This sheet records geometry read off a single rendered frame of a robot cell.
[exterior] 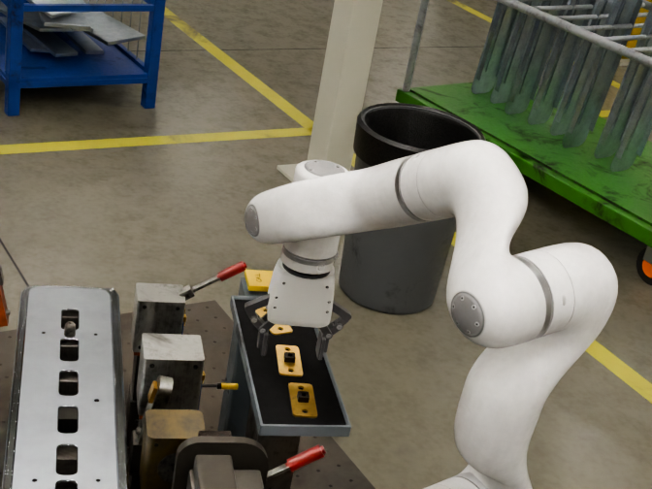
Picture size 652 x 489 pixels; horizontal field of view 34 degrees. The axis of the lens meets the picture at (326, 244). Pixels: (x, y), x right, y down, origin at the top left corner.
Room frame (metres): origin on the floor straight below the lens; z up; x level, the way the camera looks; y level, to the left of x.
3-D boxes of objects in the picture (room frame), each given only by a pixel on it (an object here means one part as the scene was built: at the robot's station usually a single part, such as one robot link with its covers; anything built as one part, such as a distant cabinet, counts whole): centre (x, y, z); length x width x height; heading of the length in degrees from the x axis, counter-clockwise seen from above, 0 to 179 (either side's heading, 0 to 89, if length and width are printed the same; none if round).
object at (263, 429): (1.47, 0.03, 1.16); 0.37 x 0.14 x 0.02; 16
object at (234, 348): (1.72, 0.10, 0.92); 0.08 x 0.08 x 0.44; 16
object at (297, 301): (1.46, 0.02, 1.29); 0.10 x 0.07 x 0.11; 102
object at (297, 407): (1.36, -0.01, 1.17); 0.08 x 0.04 x 0.01; 12
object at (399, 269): (3.90, -0.28, 0.36); 0.50 x 0.50 x 0.73
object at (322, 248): (1.46, 0.03, 1.44); 0.09 x 0.08 x 0.13; 128
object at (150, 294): (1.77, 0.28, 0.88); 0.12 x 0.07 x 0.36; 106
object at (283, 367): (1.46, 0.02, 1.17); 0.08 x 0.04 x 0.01; 12
